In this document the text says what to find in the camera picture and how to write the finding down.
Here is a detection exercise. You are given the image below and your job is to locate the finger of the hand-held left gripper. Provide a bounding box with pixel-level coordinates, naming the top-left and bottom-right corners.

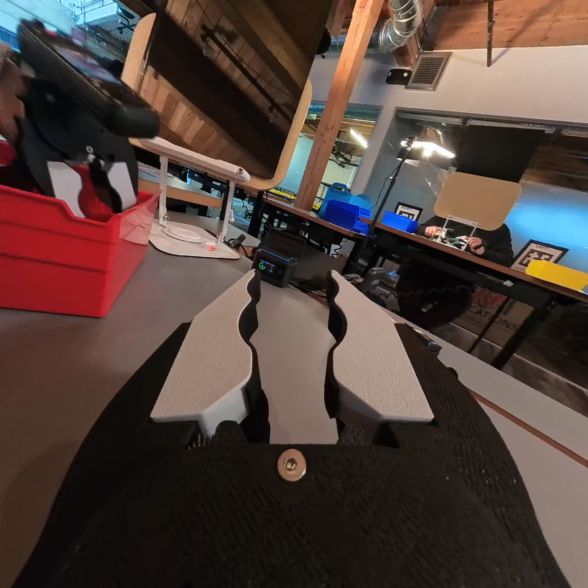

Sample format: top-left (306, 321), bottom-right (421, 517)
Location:
top-left (46, 161), bottom-right (87, 219)
top-left (89, 158), bottom-right (138, 214)

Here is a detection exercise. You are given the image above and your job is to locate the long work table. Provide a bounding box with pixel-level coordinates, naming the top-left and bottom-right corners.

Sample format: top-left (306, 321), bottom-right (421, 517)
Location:
top-left (264, 195), bottom-right (588, 369)

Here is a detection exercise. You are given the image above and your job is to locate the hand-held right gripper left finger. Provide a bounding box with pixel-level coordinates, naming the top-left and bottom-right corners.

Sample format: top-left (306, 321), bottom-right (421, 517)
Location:
top-left (151, 269), bottom-right (271, 444)

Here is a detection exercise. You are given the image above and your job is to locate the grey vent grille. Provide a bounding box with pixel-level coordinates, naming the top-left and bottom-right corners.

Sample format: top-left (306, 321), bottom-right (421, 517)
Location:
top-left (405, 51), bottom-right (454, 92)

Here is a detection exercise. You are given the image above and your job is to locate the person's left hand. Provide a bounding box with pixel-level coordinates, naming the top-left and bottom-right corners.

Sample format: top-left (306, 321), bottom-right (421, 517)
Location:
top-left (0, 66), bottom-right (26, 144)

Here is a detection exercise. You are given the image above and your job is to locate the small grey device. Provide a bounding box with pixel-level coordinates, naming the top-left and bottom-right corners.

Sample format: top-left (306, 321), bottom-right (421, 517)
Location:
top-left (358, 267), bottom-right (388, 295)

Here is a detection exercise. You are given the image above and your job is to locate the studio light on tripod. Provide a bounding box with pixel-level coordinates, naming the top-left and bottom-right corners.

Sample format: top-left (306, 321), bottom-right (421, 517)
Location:
top-left (354, 135), bottom-right (456, 276)

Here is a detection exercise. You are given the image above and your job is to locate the wooden post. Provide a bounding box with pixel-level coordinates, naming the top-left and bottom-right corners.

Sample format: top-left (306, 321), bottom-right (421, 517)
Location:
top-left (294, 0), bottom-right (386, 210)

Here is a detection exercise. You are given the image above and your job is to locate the black power station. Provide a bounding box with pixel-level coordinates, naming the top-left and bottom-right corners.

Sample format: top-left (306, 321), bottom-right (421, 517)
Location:
top-left (251, 228), bottom-right (307, 288)

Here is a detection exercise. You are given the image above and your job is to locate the black monitor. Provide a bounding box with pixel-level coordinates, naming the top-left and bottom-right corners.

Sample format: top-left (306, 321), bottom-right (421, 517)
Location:
top-left (452, 125), bottom-right (546, 184)

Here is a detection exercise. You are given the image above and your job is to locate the blue storage bin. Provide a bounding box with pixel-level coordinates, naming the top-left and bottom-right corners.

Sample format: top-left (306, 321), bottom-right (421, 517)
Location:
top-left (324, 201), bottom-right (372, 232)
top-left (382, 210), bottom-right (420, 234)

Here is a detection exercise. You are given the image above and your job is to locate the printed banner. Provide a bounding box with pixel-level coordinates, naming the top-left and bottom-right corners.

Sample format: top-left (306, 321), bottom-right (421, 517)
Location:
top-left (452, 285), bottom-right (533, 348)

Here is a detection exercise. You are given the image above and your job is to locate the white panel stand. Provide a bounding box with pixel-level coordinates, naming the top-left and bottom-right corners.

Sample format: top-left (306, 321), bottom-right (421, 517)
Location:
top-left (131, 137), bottom-right (251, 261)
top-left (435, 216), bottom-right (481, 253)

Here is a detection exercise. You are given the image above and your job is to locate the silver air duct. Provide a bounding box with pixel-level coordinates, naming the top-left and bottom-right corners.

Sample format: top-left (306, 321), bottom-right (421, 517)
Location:
top-left (367, 0), bottom-right (425, 54)

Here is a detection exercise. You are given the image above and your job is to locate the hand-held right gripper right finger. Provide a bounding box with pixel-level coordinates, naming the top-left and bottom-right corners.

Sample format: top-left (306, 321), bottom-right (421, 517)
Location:
top-left (325, 270), bottom-right (435, 438)

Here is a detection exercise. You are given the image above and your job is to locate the red plastic bin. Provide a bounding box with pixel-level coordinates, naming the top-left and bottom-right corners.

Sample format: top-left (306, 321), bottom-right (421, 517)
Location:
top-left (0, 140), bottom-right (162, 319)

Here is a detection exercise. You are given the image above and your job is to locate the rounded mirror panel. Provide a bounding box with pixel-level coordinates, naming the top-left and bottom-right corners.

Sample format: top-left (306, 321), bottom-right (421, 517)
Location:
top-left (120, 0), bottom-right (314, 193)

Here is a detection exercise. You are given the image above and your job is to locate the blue handled tote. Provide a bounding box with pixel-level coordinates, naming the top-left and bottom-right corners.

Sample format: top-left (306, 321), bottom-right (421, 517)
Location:
top-left (318, 182), bottom-right (373, 219)

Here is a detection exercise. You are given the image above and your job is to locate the yellow plastic bin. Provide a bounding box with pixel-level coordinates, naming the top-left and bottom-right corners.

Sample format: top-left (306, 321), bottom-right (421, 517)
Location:
top-left (525, 259), bottom-right (588, 293)

